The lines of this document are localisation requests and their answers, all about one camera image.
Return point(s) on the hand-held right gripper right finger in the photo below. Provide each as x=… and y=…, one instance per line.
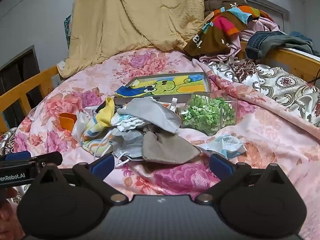
x=221, y=166

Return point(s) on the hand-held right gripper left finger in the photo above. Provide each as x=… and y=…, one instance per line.
x=102, y=166

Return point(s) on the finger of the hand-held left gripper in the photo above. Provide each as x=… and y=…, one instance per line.
x=47, y=158
x=17, y=155

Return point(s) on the white blue print cloth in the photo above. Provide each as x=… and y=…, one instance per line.
x=225, y=146

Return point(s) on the pastel striped cloth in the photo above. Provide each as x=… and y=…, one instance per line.
x=93, y=135

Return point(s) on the orange plastic container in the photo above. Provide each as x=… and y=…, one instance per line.
x=66, y=121

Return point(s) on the yellow sock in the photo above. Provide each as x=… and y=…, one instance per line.
x=107, y=115

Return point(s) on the light grey cloth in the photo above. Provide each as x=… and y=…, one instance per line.
x=150, y=111

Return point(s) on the white face mask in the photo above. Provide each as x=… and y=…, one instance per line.
x=105, y=146

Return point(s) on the blue face mask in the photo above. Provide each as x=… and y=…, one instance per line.
x=130, y=142

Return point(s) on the white striped sock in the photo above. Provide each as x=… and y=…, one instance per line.
x=130, y=123

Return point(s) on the clear bag of green pieces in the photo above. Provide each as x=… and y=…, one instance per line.
x=207, y=115

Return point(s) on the white blue medicine box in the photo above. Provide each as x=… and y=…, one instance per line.
x=90, y=111

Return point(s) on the dark window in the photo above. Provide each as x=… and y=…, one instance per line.
x=20, y=77

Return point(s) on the orange white medicine box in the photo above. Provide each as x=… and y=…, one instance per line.
x=172, y=104

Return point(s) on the cartoon print towel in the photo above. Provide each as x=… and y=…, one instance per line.
x=170, y=85

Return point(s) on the pink floral blanket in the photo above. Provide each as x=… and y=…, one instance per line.
x=150, y=62

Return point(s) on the blue jeans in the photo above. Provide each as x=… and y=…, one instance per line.
x=267, y=42

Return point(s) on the brown multicoloured garment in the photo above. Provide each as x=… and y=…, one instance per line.
x=215, y=33

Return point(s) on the yellow quilt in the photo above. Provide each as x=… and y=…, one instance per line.
x=120, y=20

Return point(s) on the dark teal cloth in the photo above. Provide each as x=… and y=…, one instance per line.
x=301, y=38

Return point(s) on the wooden bed frame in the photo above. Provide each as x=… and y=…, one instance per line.
x=30, y=82

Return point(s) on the teal wall poster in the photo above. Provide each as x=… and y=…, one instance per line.
x=67, y=30

